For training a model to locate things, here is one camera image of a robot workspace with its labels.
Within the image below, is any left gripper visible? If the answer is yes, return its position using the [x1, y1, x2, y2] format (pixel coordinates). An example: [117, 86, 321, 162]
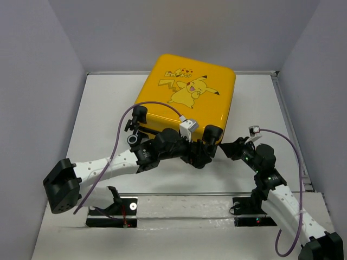
[158, 131, 211, 168]

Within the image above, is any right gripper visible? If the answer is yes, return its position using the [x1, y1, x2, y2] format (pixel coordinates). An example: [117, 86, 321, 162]
[218, 136, 261, 173]

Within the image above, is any yellow hard-shell suitcase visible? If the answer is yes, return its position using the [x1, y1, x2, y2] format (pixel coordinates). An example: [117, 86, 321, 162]
[124, 53, 236, 158]

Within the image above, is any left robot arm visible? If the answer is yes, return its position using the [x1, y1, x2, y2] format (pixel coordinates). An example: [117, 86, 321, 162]
[43, 128, 212, 214]

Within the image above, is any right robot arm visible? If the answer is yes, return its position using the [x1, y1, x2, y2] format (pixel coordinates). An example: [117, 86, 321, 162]
[220, 138, 344, 259]

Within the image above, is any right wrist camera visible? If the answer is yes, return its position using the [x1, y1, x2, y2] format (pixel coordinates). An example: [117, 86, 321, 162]
[245, 126, 262, 144]

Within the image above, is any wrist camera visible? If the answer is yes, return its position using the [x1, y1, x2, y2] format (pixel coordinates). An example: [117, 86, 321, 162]
[179, 115, 199, 142]
[245, 126, 262, 144]

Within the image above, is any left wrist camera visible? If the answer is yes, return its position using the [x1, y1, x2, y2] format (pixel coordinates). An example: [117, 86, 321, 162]
[179, 115, 199, 142]

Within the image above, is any silver front rail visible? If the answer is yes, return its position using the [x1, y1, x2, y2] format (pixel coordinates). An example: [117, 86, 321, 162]
[119, 192, 251, 197]

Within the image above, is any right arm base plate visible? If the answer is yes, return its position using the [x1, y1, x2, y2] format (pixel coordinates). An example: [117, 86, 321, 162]
[229, 197, 276, 228]

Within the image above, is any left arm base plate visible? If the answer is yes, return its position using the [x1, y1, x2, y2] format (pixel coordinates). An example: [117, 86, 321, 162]
[85, 196, 138, 229]

